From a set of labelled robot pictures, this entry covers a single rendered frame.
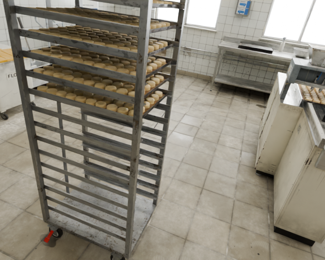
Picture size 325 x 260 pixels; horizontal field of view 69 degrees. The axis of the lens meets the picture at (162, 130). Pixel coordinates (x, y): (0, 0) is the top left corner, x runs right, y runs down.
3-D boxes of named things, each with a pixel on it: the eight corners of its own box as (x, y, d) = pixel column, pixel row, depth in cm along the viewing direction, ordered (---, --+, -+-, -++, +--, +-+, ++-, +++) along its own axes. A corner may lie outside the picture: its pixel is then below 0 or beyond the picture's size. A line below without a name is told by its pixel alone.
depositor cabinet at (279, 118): (258, 127, 357) (278, 71, 316) (310, 141, 336) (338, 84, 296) (252, 175, 251) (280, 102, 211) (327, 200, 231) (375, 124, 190)
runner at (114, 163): (140, 171, 118) (140, 166, 117) (137, 174, 116) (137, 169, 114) (36, 135, 134) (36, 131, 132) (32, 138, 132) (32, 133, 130)
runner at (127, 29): (152, 36, 87) (152, 28, 86) (149, 37, 85) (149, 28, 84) (16, 12, 103) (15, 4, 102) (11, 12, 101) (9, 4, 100)
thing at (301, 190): (270, 181, 247) (305, 101, 203) (306, 193, 237) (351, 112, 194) (269, 233, 189) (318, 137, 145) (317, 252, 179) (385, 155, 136)
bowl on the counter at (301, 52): (292, 56, 419) (294, 49, 413) (290, 53, 446) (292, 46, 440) (312, 60, 411) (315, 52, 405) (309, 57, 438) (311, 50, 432)
